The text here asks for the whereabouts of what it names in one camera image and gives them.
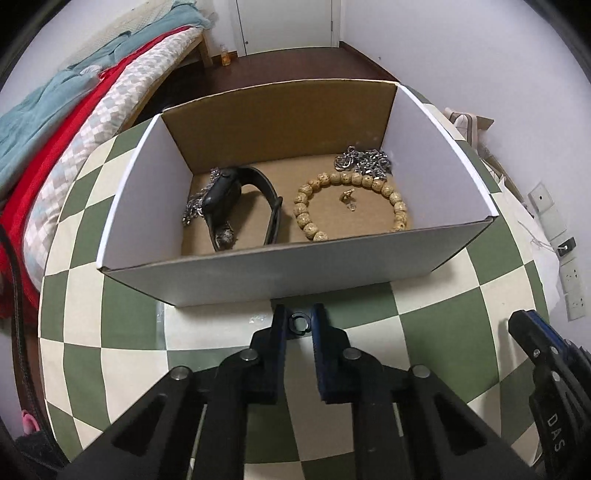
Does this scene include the white door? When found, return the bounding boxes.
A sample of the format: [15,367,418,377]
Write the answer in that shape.
[235,0,342,57]

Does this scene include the white cloth bag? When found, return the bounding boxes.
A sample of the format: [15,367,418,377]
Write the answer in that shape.
[489,185,566,296]

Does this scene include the table with checkered cloth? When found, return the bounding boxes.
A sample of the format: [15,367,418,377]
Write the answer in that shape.
[39,85,550,464]

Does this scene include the thick silver chain bracelet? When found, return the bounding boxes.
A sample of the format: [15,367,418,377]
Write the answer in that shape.
[334,145,393,178]

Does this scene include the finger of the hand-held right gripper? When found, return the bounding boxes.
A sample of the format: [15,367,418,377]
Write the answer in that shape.
[529,313,591,365]
[508,310,555,370]

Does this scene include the blue folded blanket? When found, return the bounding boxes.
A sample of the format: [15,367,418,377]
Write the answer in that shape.
[69,0,208,70]

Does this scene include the silver charm bracelet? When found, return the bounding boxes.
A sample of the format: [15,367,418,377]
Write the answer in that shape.
[181,168,218,227]

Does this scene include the wooden bead bracelet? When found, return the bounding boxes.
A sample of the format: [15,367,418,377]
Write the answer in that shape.
[293,170,409,242]

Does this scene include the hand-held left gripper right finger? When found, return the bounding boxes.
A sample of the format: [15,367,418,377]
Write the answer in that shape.
[310,302,539,480]

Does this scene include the white cardboard box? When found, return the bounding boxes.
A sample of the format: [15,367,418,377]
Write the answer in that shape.
[96,79,501,309]

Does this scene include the white wall socket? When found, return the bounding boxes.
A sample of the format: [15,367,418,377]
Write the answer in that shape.
[561,258,588,321]

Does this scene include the white patterned tote bag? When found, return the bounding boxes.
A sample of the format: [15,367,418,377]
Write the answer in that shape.
[442,106,513,195]

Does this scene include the black wristband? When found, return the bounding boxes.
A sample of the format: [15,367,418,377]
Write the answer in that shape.
[202,166,284,252]

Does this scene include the wooden bed frame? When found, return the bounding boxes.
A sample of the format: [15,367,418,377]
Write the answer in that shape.
[178,30,214,70]

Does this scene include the bed with red sheet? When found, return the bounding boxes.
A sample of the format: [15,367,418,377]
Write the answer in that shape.
[0,25,195,319]

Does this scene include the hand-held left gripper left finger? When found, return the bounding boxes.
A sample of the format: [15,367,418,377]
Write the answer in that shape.
[60,305,289,480]

